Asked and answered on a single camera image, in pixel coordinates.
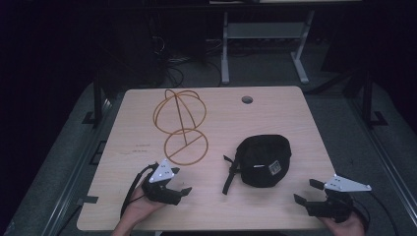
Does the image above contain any black metal stand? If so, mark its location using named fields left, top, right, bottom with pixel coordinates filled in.
left=82, top=70, right=113, bottom=128
left=359, top=69, right=389, bottom=130

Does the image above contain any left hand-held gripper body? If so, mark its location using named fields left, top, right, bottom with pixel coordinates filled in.
left=141, top=158, right=183, bottom=207

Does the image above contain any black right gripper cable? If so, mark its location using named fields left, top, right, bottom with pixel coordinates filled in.
left=351, top=191, right=400, bottom=236

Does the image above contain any black tape strip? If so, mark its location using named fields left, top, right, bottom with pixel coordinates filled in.
left=76, top=195, right=99, bottom=207

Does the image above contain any tangle of floor cables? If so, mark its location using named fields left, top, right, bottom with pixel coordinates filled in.
left=150, top=34, right=224, bottom=89

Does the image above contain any gold wire hat stand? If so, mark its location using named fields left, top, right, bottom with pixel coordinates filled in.
left=152, top=88, right=209, bottom=167

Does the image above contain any grey metal table frame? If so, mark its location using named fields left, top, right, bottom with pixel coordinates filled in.
left=220, top=9, right=316, bottom=86

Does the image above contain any person's left hand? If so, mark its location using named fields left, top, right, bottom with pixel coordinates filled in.
left=119, top=185, right=167, bottom=231

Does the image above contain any aluminium floor rail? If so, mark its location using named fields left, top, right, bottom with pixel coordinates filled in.
left=41, top=94, right=123, bottom=236
left=346, top=97, right=417, bottom=228

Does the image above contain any black cap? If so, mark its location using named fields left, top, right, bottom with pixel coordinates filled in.
left=221, top=134, right=293, bottom=197

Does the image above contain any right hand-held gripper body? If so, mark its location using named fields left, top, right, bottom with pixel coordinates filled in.
left=305, top=174, right=373, bottom=224

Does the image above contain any person's right hand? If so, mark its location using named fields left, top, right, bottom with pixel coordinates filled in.
left=319, top=215, right=366, bottom=236

